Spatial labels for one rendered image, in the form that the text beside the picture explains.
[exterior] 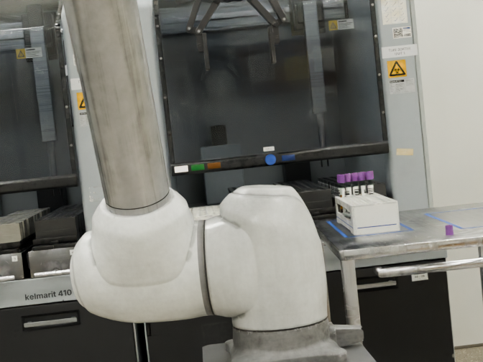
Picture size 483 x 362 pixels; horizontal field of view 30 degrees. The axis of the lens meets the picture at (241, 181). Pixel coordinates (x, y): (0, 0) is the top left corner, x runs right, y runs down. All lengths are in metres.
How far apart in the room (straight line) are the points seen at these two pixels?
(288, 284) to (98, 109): 0.39
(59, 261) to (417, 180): 1.01
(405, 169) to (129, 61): 1.42
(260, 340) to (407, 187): 1.25
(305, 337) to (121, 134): 0.42
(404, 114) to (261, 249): 1.26
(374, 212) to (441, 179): 1.82
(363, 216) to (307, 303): 0.57
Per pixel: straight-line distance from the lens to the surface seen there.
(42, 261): 2.45
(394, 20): 2.57
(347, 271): 1.73
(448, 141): 3.75
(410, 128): 2.56
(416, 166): 2.57
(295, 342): 1.40
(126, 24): 1.26
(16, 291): 2.48
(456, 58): 3.77
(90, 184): 2.51
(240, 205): 1.39
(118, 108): 1.29
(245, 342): 1.42
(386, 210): 1.94
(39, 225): 2.52
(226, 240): 1.38
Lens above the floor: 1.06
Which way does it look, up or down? 3 degrees down
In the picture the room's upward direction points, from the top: 6 degrees counter-clockwise
